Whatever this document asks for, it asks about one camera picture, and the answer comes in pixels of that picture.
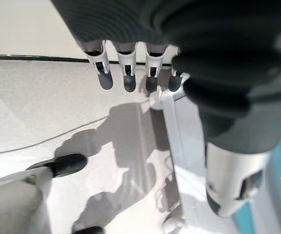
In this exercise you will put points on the white medical cart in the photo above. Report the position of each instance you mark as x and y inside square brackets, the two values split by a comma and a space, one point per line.
[186, 146]

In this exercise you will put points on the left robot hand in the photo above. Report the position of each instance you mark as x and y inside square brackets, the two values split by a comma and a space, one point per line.
[203, 36]

